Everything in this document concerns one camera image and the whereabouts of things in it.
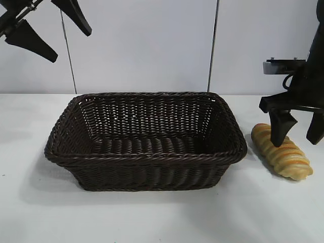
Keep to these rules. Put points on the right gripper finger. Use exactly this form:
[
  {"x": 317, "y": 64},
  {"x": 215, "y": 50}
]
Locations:
[
  {"x": 317, "y": 126},
  {"x": 281, "y": 126}
]

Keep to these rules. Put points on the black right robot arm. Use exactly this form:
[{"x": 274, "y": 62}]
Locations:
[{"x": 318, "y": 27}]

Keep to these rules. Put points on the dark brown wicker basket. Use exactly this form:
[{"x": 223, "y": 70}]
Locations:
[{"x": 152, "y": 164}]

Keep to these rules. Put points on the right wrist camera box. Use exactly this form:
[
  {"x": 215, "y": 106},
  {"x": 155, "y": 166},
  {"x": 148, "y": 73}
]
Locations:
[{"x": 276, "y": 67}]

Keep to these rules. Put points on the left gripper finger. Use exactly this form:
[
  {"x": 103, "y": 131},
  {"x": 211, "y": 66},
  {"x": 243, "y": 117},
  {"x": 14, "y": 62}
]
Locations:
[
  {"x": 30, "y": 40},
  {"x": 73, "y": 15}
]

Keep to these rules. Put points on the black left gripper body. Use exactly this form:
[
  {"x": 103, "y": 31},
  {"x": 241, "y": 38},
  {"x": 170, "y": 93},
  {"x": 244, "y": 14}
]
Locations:
[{"x": 12, "y": 17}]

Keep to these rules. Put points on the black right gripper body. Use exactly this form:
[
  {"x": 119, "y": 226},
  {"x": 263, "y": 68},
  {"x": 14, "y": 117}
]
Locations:
[{"x": 308, "y": 93}]

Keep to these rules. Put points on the long twisted golden bread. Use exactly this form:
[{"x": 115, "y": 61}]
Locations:
[{"x": 291, "y": 159}]

